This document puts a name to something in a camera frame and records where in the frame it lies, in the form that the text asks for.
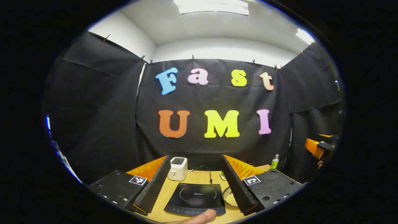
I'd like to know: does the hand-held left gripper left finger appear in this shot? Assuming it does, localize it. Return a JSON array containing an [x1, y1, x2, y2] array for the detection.
[[90, 155, 172, 216]]

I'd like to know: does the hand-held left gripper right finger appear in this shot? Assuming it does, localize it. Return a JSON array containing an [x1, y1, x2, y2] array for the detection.
[[221, 154, 308, 217]]

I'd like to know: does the stainless steel pot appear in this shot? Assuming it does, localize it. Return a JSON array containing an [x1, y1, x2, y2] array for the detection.
[[222, 186, 240, 207]]

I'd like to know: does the black induction cooktop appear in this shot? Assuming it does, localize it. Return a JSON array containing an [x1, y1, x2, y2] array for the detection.
[[164, 183, 226, 216]]

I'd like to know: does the white toaster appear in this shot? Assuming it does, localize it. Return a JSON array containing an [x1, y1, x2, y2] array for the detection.
[[168, 157, 188, 181]]

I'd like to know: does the green drink bottle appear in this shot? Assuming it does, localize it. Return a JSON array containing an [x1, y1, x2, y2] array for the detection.
[[269, 154, 280, 171]]

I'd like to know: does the black backdrop cloth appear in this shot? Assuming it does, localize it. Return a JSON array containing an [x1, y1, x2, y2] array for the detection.
[[42, 31, 345, 184]]

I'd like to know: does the ceiling light panel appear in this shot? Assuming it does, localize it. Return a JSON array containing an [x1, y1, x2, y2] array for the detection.
[[295, 28, 316, 44], [174, 0, 250, 16]]

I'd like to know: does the black power cable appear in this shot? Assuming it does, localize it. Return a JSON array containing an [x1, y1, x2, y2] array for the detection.
[[198, 166, 214, 184]]

